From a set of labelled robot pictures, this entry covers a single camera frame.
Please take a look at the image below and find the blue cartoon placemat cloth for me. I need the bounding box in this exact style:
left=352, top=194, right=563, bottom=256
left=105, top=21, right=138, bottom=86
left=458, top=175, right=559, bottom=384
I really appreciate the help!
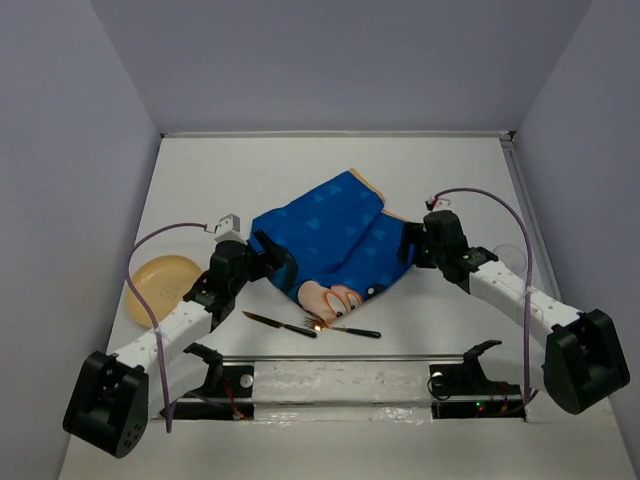
left=251, top=169, right=411, bottom=324

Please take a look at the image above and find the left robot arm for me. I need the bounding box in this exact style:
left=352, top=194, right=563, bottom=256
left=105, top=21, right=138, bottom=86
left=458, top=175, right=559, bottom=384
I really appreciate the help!
left=62, top=230, right=288, bottom=458

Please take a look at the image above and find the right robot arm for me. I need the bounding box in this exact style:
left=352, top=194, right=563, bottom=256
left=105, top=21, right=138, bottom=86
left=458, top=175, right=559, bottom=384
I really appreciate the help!
left=398, top=210, right=631, bottom=415

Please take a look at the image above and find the clear drinking glass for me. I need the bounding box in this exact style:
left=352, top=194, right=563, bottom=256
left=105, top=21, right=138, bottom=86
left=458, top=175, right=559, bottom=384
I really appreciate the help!
left=493, top=244, right=528, bottom=276

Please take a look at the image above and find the yellow plate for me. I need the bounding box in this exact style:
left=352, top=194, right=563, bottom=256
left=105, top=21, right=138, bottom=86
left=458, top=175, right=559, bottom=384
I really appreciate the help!
left=132, top=255, right=202, bottom=323

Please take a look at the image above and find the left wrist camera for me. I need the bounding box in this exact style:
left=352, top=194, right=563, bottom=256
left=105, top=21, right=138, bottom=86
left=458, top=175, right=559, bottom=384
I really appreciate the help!
left=213, top=214, right=245, bottom=243

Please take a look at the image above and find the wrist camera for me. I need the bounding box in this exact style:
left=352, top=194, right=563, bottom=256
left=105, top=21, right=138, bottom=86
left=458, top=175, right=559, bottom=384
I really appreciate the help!
left=425, top=197, right=452, bottom=213
left=213, top=214, right=245, bottom=243

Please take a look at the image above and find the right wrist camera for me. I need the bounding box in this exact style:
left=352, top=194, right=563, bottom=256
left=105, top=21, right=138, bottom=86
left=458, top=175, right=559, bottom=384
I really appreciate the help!
left=425, top=197, right=452, bottom=213

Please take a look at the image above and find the gold knife green handle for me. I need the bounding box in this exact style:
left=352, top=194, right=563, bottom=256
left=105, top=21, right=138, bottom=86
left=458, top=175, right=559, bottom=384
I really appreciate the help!
left=243, top=311, right=317, bottom=339

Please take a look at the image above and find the gold fork green handle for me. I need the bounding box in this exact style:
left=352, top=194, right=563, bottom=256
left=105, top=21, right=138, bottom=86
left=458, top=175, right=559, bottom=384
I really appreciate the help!
left=303, top=317, right=382, bottom=339

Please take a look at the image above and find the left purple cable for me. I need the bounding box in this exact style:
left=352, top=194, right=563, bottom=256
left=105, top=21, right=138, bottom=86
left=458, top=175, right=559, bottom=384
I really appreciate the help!
left=124, top=222, right=211, bottom=434

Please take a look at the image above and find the purple cable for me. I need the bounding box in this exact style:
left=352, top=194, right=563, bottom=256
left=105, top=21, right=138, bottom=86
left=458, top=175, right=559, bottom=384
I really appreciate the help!
left=124, top=222, right=211, bottom=434
left=433, top=187, right=540, bottom=409

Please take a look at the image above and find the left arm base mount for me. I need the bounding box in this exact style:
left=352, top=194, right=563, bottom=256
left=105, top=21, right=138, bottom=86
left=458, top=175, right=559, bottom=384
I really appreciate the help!
left=166, top=344, right=254, bottom=421

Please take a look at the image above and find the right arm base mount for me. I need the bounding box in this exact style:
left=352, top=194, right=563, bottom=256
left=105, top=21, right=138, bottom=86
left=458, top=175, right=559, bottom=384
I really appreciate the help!
left=427, top=340, right=526, bottom=420

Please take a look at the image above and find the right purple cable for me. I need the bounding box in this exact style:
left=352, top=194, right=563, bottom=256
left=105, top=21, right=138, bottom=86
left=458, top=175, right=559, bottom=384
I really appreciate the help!
left=433, top=187, right=540, bottom=409

